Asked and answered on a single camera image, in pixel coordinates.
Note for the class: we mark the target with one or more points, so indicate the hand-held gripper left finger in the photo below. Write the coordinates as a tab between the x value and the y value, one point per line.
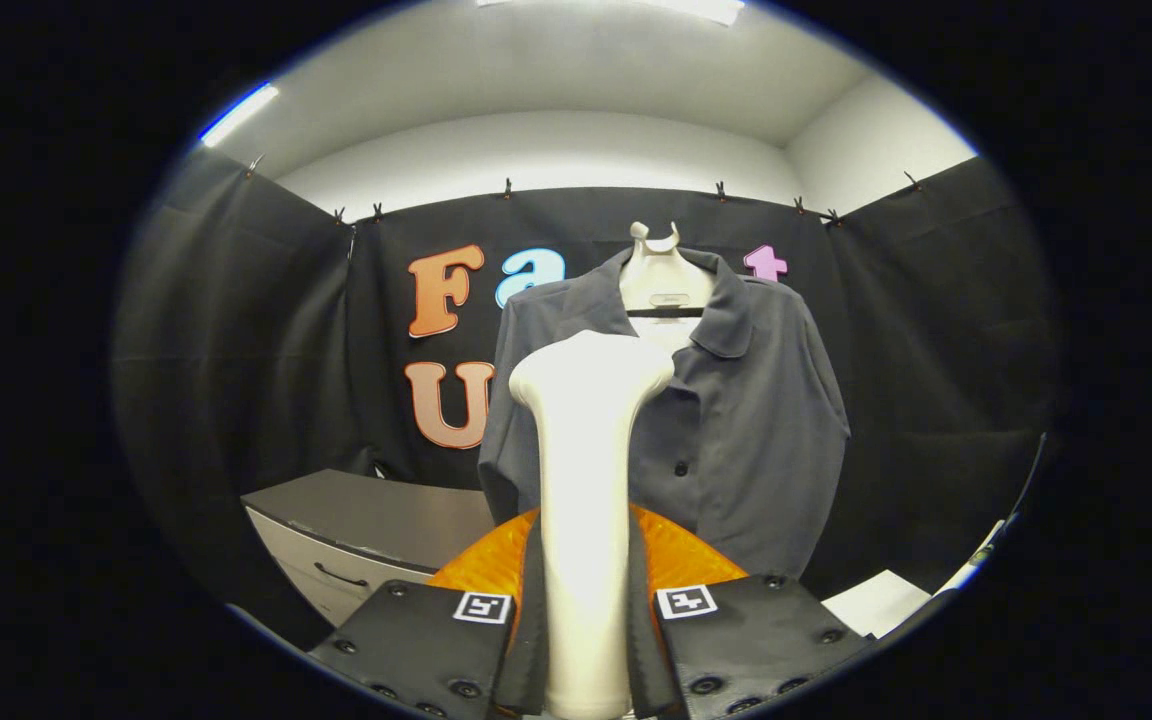
426	650

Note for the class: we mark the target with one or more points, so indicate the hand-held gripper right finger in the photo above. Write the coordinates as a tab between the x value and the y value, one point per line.
756	640

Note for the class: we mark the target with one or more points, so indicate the grey button shirt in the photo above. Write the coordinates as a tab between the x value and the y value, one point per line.
756	420

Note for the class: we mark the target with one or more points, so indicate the cream garment steamer head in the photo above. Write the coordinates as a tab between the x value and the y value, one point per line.
586	480

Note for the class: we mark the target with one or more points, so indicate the white table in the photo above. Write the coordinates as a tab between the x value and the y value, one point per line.
876	600

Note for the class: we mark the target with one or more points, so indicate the grey drawer cabinet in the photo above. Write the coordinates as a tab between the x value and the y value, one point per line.
376	510

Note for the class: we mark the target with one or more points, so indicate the white desk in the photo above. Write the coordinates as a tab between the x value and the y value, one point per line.
971	565

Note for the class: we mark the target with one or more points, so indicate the row of black cloth clips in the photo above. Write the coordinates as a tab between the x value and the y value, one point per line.
508	188

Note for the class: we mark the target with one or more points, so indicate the ceiling light strip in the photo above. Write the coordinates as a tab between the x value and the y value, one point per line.
239	113

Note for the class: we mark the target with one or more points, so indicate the ceiling light panel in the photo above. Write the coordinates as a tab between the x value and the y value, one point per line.
676	6

